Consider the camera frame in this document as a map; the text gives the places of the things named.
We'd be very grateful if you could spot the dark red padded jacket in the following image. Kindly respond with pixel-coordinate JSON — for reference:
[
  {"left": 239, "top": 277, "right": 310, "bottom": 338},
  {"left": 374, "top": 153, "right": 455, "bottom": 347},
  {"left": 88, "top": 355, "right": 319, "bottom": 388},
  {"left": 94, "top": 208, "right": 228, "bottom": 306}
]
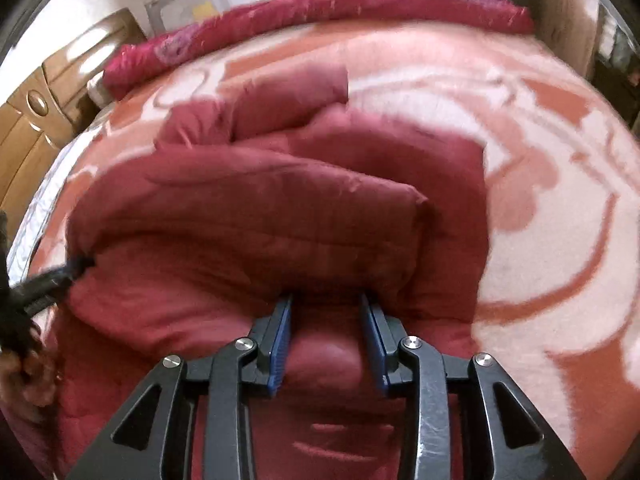
[{"left": 51, "top": 65, "right": 488, "bottom": 479}]

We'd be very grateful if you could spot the person's left hand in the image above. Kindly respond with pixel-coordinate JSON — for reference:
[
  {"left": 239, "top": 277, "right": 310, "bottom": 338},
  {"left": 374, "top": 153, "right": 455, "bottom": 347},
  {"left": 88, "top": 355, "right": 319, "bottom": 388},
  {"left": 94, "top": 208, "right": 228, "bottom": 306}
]
[{"left": 1, "top": 327, "right": 56, "bottom": 424}]

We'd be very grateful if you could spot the orange white floral blanket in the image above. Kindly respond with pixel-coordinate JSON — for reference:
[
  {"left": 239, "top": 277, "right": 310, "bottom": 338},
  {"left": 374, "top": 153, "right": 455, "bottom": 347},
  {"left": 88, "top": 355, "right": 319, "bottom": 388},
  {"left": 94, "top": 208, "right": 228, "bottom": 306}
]
[{"left": 20, "top": 21, "right": 639, "bottom": 479}]

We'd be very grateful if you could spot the wooden headboard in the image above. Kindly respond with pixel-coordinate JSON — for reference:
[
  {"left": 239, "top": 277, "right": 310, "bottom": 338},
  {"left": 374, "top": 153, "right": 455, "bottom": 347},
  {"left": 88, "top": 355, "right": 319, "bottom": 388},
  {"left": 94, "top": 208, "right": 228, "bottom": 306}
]
[{"left": 0, "top": 8, "right": 145, "bottom": 242}]

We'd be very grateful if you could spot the cluttered dark shelf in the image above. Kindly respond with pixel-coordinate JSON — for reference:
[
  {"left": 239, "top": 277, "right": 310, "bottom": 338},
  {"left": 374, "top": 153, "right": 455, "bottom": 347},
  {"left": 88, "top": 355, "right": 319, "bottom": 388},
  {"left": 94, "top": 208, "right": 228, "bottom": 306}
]
[{"left": 591, "top": 9, "right": 639, "bottom": 138}]

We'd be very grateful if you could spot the magenta rolled quilt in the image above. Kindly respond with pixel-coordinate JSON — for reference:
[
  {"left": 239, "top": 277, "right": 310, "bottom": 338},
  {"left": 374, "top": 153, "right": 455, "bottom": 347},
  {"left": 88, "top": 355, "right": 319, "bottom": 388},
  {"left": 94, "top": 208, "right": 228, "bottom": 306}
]
[{"left": 103, "top": 0, "right": 535, "bottom": 100}]

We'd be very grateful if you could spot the wooden wardrobe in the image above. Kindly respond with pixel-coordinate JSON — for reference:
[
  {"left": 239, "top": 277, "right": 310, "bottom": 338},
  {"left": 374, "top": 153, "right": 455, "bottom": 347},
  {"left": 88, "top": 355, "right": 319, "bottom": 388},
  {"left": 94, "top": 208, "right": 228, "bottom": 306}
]
[{"left": 536, "top": 0, "right": 604, "bottom": 80}]

